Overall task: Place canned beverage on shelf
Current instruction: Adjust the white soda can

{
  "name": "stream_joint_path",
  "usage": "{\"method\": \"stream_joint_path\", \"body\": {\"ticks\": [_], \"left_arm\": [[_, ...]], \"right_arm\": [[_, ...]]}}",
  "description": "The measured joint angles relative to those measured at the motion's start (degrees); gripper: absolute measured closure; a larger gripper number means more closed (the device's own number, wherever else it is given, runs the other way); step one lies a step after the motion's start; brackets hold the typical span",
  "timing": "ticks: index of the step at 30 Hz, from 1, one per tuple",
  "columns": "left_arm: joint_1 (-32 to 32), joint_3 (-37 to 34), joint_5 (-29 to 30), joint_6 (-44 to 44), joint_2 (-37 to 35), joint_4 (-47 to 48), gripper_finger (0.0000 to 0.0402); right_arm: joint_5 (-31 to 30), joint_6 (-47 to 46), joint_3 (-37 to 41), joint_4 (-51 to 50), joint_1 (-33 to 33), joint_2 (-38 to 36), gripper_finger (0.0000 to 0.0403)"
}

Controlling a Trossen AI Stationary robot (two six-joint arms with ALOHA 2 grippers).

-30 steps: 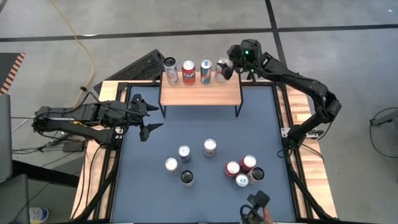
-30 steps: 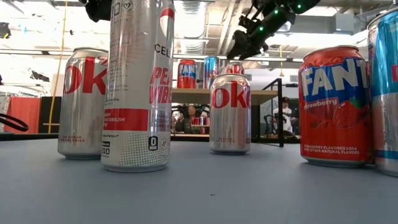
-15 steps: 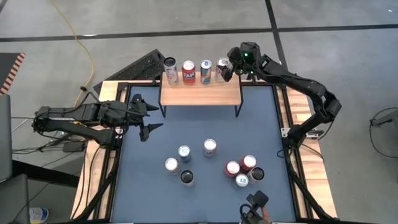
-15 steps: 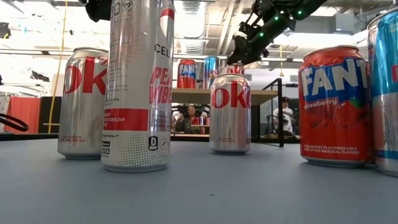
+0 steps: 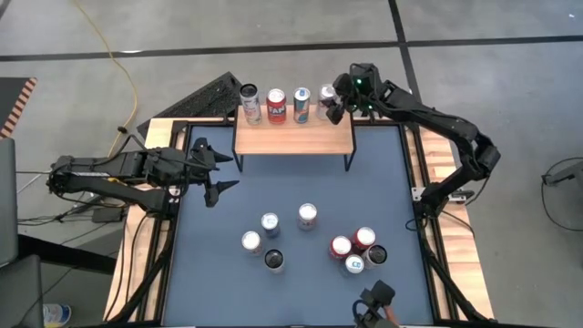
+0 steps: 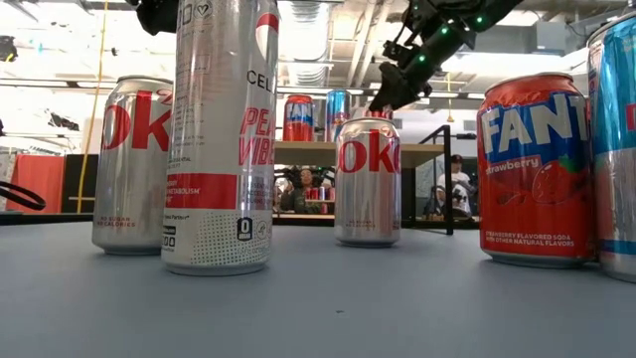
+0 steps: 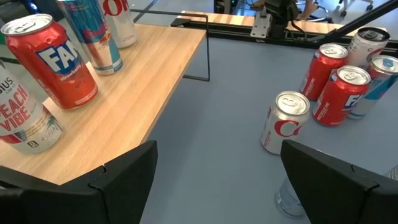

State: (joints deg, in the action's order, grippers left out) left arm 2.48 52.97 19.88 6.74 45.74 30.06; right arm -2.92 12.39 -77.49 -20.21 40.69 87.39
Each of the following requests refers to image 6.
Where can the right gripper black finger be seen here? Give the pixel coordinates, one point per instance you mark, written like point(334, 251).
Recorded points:
point(397, 89)

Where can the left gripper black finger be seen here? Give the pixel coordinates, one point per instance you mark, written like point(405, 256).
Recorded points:
point(156, 15)

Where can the blue silver Red Bull can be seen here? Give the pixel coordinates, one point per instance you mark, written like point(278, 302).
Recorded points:
point(616, 149)
point(338, 117)

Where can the red Fanta strawberry can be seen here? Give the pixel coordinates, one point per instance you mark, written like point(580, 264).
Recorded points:
point(534, 199)
point(298, 124)

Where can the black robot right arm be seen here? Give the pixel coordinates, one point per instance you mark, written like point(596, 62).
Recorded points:
point(497, 7)

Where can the person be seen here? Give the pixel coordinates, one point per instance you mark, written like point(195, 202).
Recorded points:
point(459, 184)
point(305, 178)

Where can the white Celsius Peach Vibe can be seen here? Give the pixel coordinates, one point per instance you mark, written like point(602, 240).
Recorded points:
point(218, 149)

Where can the black ceiling fixture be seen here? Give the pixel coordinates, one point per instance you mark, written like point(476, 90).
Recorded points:
point(7, 50)

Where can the black partition panel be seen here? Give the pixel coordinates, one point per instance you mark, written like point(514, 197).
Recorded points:
point(69, 179)

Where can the orange partition panel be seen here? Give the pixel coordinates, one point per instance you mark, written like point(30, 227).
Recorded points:
point(40, 171)

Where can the wooden shelf with black frame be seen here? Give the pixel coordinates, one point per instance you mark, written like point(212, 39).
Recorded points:
point(420, 155)

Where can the corrugated silver ventilation duct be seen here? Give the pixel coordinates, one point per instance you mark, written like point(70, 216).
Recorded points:
point(304, 30)

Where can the black metal table frame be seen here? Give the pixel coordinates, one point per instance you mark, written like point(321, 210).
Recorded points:
point(49, 219)

